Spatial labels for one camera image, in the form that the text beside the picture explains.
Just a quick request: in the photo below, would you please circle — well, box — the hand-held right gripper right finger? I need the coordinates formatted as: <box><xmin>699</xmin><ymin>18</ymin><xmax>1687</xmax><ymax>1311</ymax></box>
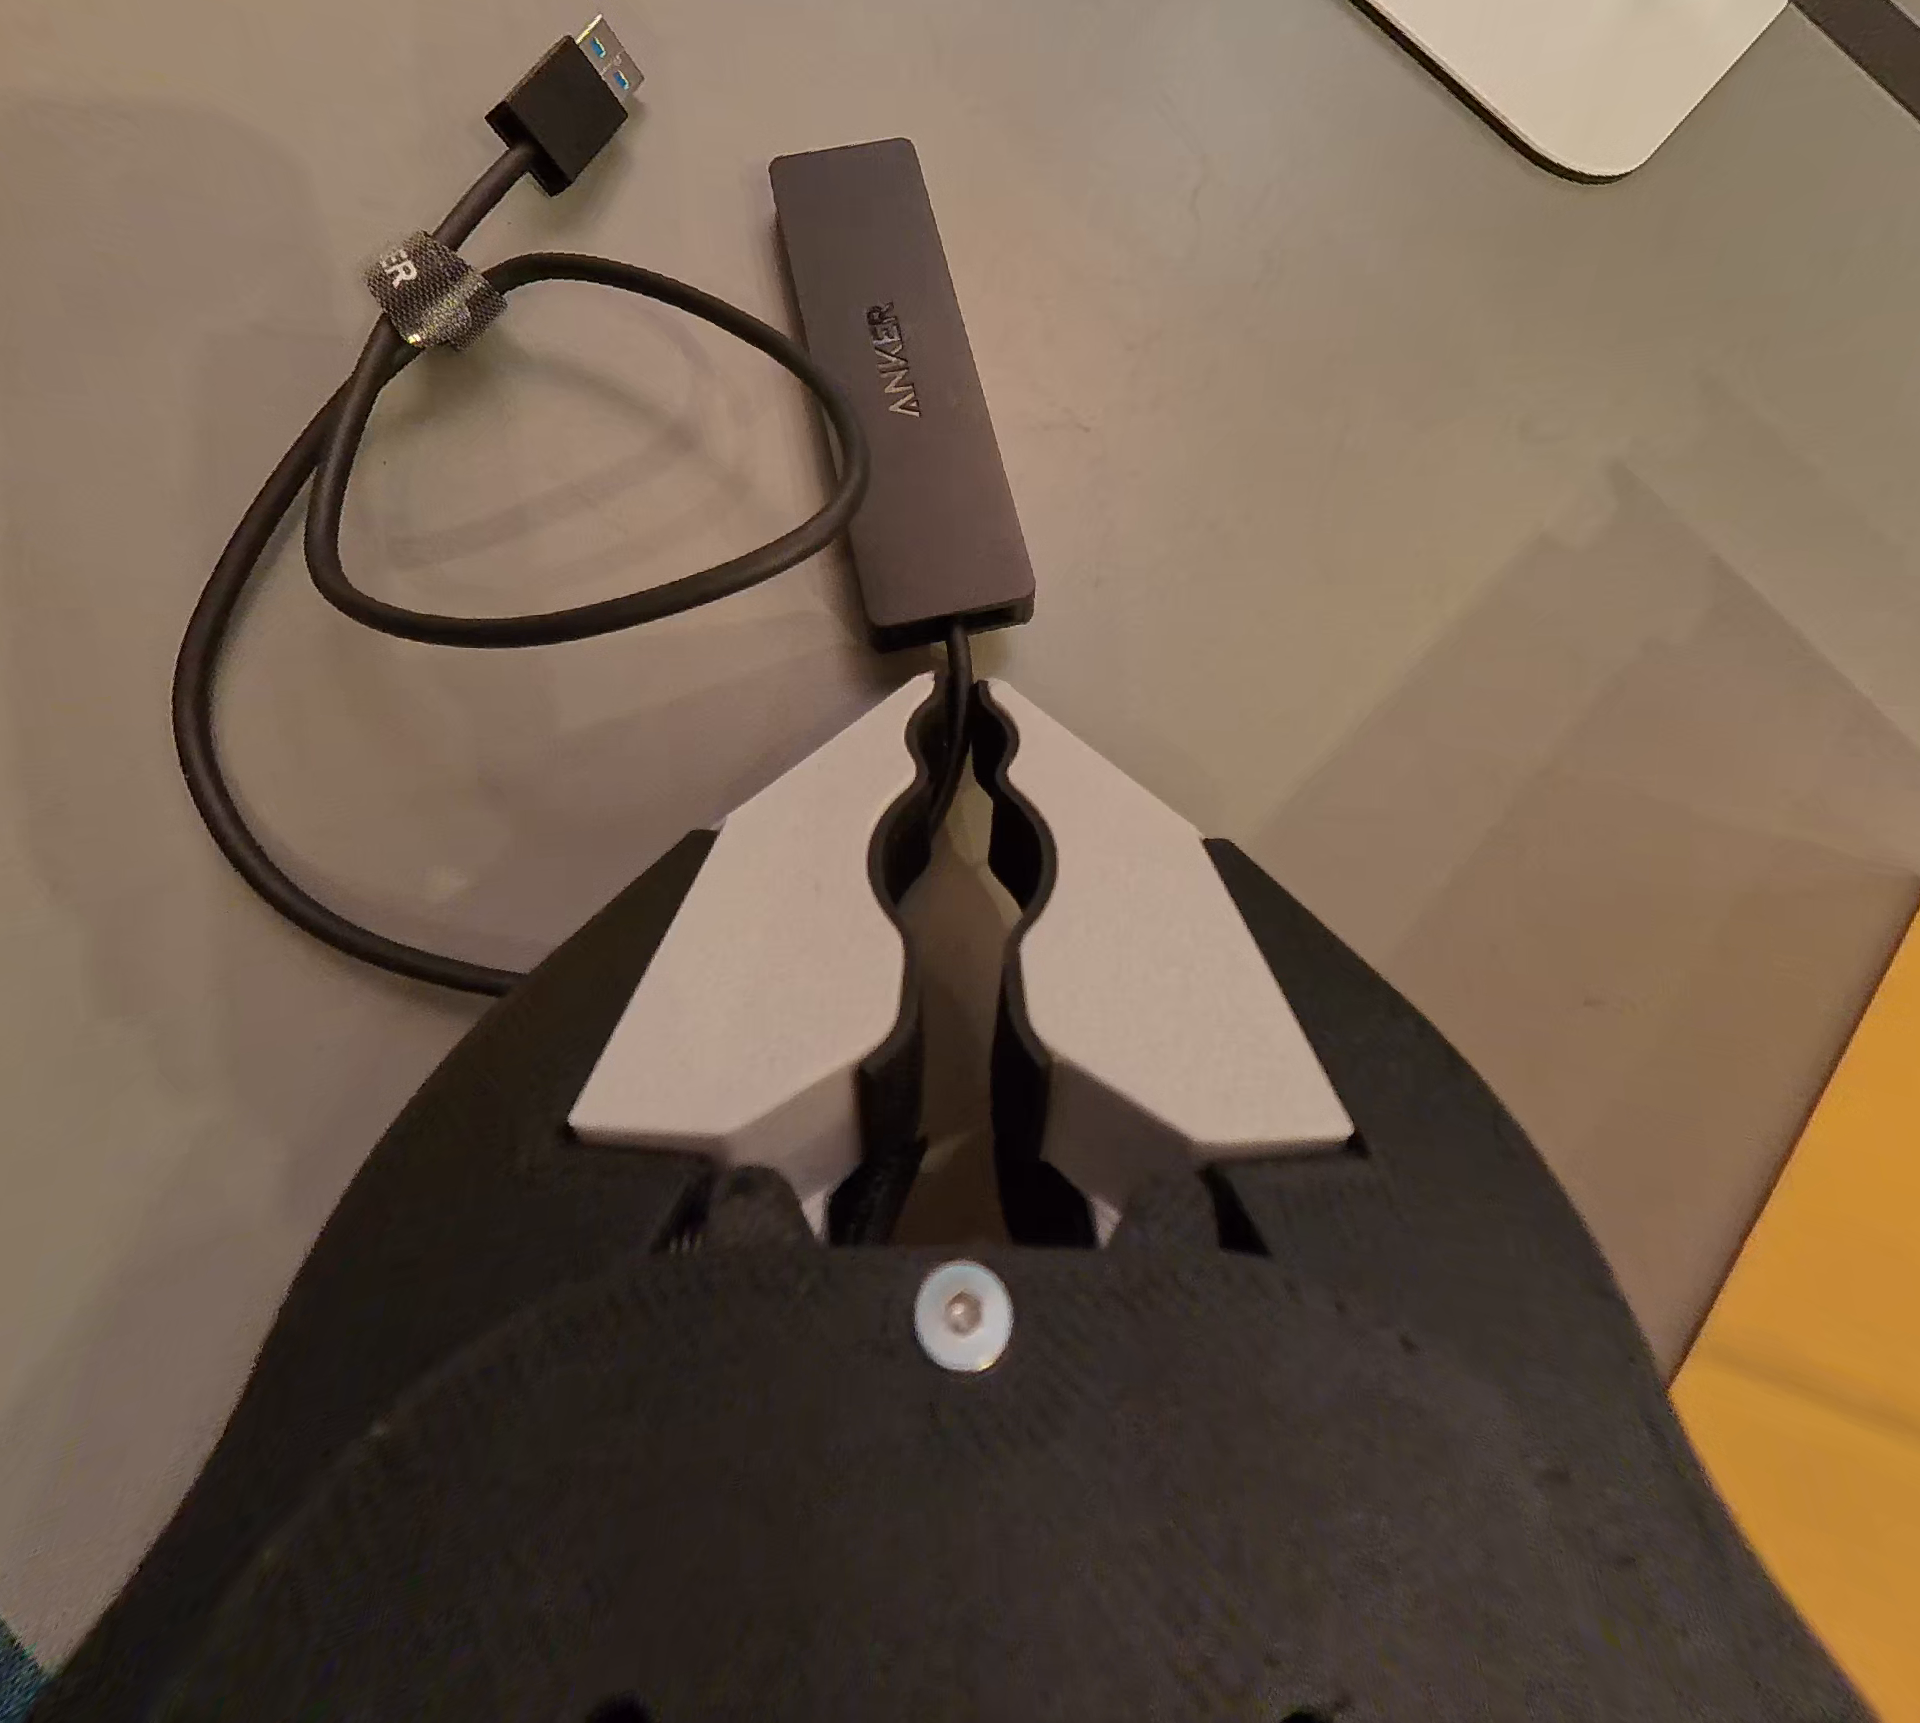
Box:
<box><xmin>970</xmin><ymin>679</ymin><xmax>1374</xmax><ymax>1247</ymax></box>

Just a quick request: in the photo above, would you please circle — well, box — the black usb hub with cable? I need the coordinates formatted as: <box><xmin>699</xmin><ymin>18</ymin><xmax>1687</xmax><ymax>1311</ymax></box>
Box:
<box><xmin>173</xmin><ymin>15</ymin><xmax>1041</xmax><ymax>1006</ymax></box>

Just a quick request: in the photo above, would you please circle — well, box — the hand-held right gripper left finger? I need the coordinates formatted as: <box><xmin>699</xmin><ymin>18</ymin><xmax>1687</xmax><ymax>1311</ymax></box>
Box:
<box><xmin>564</xmin><ymin>679</ymin><xmax>939</xmax><ymax>1247</ymax></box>

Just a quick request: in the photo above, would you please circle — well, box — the yellow plastic bin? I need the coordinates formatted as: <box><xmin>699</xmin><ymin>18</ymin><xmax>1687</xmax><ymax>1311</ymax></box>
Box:
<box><xmin>1667</xmin><ymin>913</ymin><xmax>1920</xmax><ymax>1723</ymax></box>

